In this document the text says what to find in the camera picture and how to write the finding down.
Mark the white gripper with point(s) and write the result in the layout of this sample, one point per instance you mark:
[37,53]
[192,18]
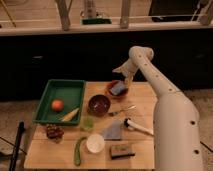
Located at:
[127,69]

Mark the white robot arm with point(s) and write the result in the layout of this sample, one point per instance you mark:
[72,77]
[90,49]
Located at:
[175,118]

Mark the blue-grey sponge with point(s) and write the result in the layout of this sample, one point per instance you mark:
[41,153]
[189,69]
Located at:
[117,88]

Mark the orange bowl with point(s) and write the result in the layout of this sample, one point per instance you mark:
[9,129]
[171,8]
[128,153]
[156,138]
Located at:
[110,85]

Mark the dark red bowl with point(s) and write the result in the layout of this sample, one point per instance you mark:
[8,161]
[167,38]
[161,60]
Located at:
[99,105]

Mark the metal fork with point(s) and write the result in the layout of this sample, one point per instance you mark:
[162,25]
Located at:
[121,110]

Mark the grey cloth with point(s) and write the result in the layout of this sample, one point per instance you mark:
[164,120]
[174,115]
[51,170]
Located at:
[113,132]

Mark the green plastic tray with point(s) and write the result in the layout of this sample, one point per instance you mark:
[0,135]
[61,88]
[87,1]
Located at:
[71,92]

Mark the small green cup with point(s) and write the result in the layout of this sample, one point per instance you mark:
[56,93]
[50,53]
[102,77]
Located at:
[87,124]

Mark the yellow corn cob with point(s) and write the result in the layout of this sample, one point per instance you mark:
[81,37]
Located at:
[70,115]

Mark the green base stand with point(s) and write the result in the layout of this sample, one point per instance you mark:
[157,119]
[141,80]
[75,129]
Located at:
[90,21]

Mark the white cup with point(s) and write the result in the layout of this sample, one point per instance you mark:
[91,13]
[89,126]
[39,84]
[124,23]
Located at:
[95,143]

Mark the dark scrub block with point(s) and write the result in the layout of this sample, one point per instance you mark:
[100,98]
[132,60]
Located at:
[121,150]

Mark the orange tomato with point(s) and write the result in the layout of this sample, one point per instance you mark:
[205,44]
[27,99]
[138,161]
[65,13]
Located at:
[57,105]

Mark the green cucumber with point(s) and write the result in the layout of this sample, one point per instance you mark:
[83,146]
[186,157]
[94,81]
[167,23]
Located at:
[77,155]

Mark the brown grape bunch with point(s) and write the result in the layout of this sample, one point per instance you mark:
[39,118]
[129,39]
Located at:
[54,132]

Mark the black pole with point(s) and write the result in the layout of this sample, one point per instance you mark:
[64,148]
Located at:
[16,148]

